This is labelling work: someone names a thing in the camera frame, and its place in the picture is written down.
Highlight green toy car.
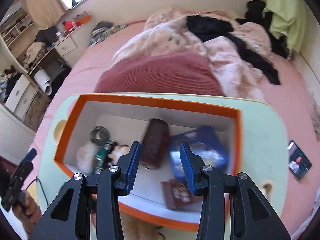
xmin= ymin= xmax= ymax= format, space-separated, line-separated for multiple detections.
xmin=93 ymin=139 xmax=118 ymax=174

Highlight brown small carton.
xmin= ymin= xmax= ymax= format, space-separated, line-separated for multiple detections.
xmin=161 ymin=179 xmax=203 ymax=210

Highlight blue tin box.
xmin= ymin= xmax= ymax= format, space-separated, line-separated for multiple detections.
xmin=168 ymin=126 xmax=229 ymax=184

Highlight fluffy fur pompom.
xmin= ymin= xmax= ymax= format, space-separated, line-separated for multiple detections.
xmin=76 ymin=141 xmax=99 ymax=174

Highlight dark red glasses case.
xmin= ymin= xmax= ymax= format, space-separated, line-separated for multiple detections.
xmin=140 ymin=119 xmax=170 ymax=170

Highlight orange cardboard box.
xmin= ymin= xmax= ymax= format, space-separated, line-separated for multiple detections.
xmin=53 ymin=94 xmax=242 ymax=231

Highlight doll figure keychain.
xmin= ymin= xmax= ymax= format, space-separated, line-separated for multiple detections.
xmin=107 ymin=145 xmax=130 ymax=167

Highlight person's left hand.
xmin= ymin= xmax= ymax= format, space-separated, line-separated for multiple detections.
xmin=12 ymin=190 xmax=41 ymax=236

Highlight white desk with drawers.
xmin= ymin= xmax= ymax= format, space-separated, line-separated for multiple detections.
xmin=4 ymin=19 xmax=95 ymax=121

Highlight smartphone with video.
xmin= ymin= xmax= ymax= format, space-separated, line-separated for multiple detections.
xmin=287 ymin=140 xmax=312 ymax=181

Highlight dark red pillow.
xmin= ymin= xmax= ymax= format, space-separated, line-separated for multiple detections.
xmin=94 ymin=51 xmax=224 ymax=96

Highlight white paper roll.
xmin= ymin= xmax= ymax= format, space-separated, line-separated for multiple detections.
xmin=34 ymin=69 xmax=52 ymax=96

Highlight folded clothes pile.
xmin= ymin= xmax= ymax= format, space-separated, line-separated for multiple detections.
xmin=89 ymin=21 xmax=127 ymax=46

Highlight black clothes on bed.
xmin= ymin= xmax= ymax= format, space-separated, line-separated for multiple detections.
xmin=187 ymin=15 xmax=281 ymax=86

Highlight bookshelf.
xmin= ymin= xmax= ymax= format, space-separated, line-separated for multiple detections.
xmin=1 ymin=2 xmax=39 ymax=71

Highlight orange tray on desk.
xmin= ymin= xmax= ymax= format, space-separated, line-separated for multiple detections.
xmin=75 ymin=15 xmax=92 ymax=27

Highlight green hanging cloth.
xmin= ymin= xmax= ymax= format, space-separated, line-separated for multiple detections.
xmin=265 ymin=0 xmax=306 ymax=53

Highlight beige curtain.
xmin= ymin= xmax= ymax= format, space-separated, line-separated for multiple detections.
xmin=24 ymin=0 xmax=67 ymax=30

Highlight black cable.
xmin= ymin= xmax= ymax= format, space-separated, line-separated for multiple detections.
xmin=24 ymin=177 xmax=49 ymax=209

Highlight metal tape ring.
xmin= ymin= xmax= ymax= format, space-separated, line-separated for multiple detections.
xmin=89 ymin=126 xmax=110 ymax=144

